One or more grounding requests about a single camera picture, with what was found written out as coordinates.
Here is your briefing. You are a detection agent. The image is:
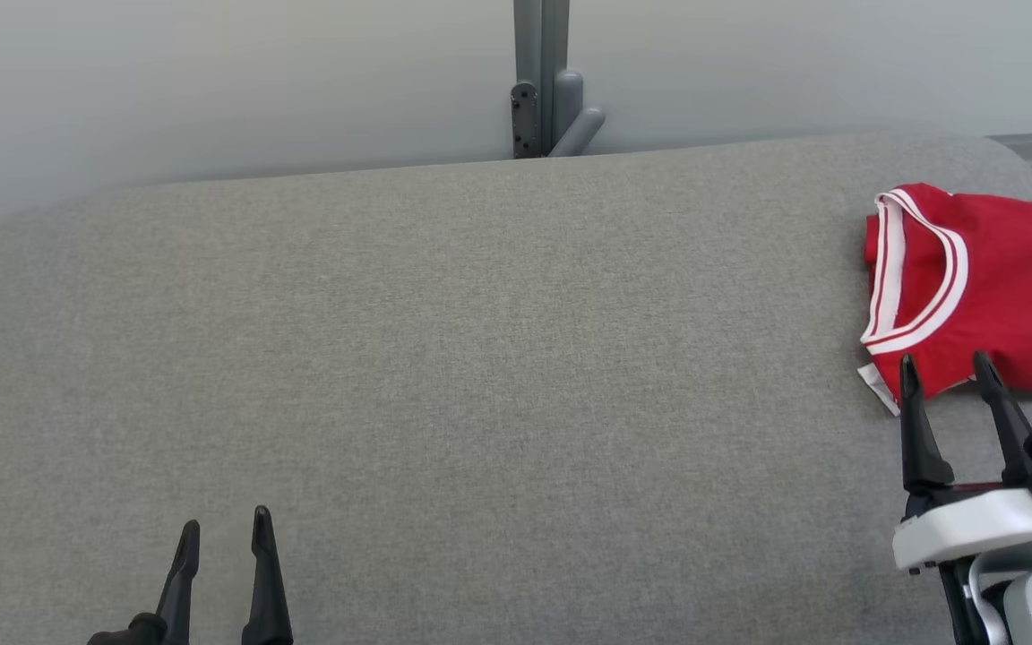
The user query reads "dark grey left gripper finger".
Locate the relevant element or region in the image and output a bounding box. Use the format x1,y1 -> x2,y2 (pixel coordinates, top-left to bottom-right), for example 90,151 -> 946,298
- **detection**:
241,505 -> 295,645
158,520 -> 202,645

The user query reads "grey angled post handle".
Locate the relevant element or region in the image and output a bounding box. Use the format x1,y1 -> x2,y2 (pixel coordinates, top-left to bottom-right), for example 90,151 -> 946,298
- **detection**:
549,70 -> 606,159

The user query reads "grey metal partition post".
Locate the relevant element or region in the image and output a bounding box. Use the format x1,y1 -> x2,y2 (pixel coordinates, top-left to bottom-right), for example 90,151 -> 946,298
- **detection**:
513,0 -> 571,159

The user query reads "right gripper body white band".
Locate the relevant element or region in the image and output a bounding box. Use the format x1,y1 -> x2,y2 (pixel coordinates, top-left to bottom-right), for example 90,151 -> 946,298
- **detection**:
892,482 -> 1032,574

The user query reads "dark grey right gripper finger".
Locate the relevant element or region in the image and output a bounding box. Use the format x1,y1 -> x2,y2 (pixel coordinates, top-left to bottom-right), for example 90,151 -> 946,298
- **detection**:
898,354 -> 956,494
973,350 -> 1032,486

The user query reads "dark grey hinge bracket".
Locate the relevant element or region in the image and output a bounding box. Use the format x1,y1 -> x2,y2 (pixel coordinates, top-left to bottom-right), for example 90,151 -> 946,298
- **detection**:
510,82 -> 540,159

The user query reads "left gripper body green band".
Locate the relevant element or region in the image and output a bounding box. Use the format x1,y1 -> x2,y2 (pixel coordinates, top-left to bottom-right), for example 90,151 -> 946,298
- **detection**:
86,613 -> 168,645

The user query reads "red jersey white trim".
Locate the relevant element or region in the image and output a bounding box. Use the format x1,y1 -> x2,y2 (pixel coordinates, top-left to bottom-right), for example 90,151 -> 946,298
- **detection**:
856,183 -> 1032,417

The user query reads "grey fabric sofa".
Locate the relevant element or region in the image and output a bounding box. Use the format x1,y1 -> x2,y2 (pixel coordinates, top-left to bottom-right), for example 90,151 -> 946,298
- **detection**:
0,133 -> 1032,645

